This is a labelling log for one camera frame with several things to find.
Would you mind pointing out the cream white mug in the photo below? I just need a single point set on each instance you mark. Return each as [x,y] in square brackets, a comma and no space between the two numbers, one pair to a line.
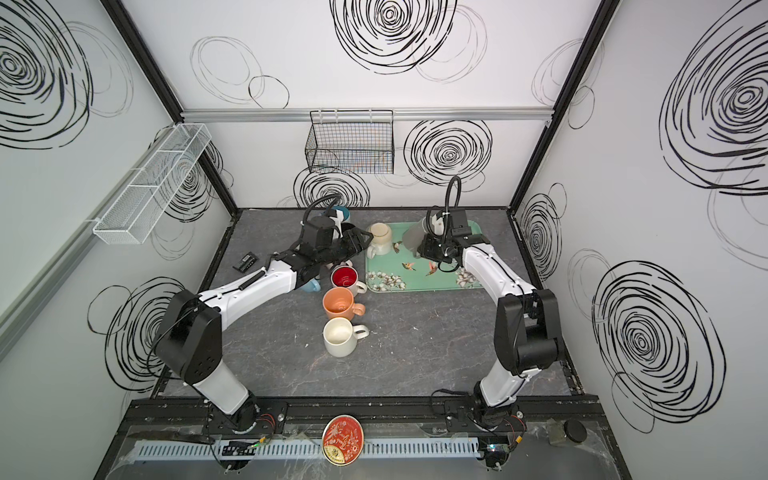
[345,276]

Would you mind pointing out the beige mug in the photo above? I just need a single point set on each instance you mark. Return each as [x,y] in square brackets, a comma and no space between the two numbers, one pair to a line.
[381,243]

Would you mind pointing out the white slotted cable duct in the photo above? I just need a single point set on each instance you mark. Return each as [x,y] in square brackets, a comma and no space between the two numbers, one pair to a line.
[304,449]

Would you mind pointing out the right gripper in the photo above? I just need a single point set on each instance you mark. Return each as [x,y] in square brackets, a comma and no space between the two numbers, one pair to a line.
[429,249]

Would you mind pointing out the green floral tray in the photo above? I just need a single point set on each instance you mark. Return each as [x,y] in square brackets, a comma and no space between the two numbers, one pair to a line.
[399,271]

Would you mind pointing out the teal and white mug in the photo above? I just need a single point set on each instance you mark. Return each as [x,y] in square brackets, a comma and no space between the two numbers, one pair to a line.
[345,211]

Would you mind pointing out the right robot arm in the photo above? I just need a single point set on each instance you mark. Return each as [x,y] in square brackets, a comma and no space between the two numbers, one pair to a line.
[527,335]

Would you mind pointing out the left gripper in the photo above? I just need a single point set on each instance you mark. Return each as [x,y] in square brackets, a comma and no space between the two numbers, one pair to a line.
[354,241]

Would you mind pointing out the orange peach mug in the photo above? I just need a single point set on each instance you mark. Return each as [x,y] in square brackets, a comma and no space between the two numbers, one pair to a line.
[339,302]

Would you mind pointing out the black lid jar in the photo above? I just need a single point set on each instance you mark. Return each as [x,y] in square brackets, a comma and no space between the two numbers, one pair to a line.
[564,433]

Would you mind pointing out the light blue mug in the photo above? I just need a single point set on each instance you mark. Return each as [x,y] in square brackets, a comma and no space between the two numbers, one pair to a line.
[311,286]

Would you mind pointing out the black wire basket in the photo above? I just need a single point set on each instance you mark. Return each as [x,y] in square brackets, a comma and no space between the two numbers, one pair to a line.
[354,140]

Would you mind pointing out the small black device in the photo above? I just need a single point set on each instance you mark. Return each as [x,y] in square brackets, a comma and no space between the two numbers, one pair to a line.
[246,262]

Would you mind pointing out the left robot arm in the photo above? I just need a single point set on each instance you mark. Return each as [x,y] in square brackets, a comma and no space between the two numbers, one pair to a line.
[189,340]

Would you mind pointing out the white wire shelf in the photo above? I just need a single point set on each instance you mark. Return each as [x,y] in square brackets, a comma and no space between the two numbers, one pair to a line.
[159,178]

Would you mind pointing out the grey mug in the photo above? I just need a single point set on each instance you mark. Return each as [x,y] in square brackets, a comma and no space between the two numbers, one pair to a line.
[414,236]

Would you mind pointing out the white speckled mug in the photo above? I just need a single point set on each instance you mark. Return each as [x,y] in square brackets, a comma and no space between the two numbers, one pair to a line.
[341,336]

